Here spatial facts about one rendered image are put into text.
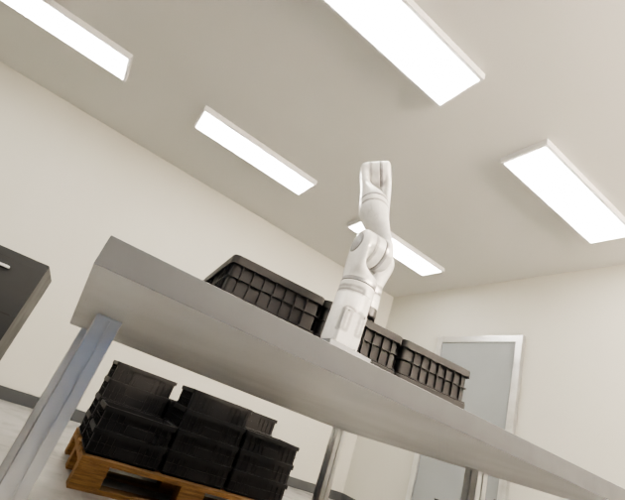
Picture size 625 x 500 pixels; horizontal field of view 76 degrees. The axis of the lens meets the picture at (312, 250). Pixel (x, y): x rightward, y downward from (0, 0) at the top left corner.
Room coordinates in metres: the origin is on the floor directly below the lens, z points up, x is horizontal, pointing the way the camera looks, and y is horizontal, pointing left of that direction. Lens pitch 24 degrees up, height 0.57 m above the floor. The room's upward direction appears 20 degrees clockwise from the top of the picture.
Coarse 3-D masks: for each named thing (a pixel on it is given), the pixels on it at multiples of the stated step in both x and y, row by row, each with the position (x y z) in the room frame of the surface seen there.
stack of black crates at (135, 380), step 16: (112, 368) 2.85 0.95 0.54; (128, 368) 2.74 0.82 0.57; (112, 384) 2.73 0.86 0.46; (128, 384) 2.76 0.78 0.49; (144, 384) 2.80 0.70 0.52; (160, 384) 2.84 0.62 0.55; (176, 384) 2.87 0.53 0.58; (96, 400) 2.82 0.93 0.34; (112, 400) 2.74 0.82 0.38; (128, 400) 2.78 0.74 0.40; (144, 400) 2.82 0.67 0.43; (160, 400) 2.85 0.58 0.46; (160, 416) 2.87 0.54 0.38; (80, 432) 2.78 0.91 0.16
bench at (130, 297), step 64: (128, 256) 0.48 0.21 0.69; (128, 320) 0.94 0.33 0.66; (192, 320) 0.62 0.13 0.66; (256, 320) 0.56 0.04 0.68; (64, 384) 1.02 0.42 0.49; (256, 384) 1.42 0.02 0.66; (320, 384) 0.81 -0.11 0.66; (384, 384) 0.67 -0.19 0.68; (448, 448) 1.17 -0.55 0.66; (512, 448) 0.81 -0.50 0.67
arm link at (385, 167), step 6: (384, 162) 1.11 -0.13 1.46; (384, 168) 1.11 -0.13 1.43; (390, 168) 1.11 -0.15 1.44; (384, 174) 1.12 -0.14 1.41; (390, 174) 1.12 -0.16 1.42; (384, 180) 1.13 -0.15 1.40; (390, 180) 1.13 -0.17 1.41; (384, 186) 1.15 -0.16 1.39; (390, 186) 1.14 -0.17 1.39; (384, 192) 1.16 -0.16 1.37; (390, 192) 1.16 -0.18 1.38; (390, 198) 1.17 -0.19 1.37
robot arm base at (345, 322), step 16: (352, 288) 0.93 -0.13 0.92; (368, 288) 0.94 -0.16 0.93; (336, 304) 0.95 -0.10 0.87; (352, 304) 0.93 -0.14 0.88; (368, 304) 0.95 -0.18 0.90; (336, 320) 0.94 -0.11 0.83; (352, 320) 0.93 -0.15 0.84; (320, 336) 0.97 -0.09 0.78; (336, 336) 0.92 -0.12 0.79; (352, 336) 0.93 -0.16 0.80
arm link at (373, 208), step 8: (360, 200) 1.07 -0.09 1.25; (368, 200) 1.03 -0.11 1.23; (376, 200) 1.02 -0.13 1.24; (384, 200) 1.03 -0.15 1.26; (360, 208) 1.05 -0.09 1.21; (368, 208) 1.02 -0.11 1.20; (376, 208) 1.01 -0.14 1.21; (384, 208) 1.02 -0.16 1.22; (360, 216) 1.06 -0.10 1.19; (368, 216) 1.03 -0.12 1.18; (376, 216) 1.01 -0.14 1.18; (384, 216) 1.01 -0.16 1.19; (368, 224) 1.04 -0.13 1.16; (376, 224) 1.01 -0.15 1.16; (384, 224) 1.00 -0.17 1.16; (376, 232) 1.02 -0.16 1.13; (384, 232) 0.99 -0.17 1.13; (392, 248) 0.95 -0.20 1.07; (384, 256) 0.95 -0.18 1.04; (392, 256) 0.95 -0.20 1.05; (376, 264) 0.96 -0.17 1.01; (384, 264) 0.96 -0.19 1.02
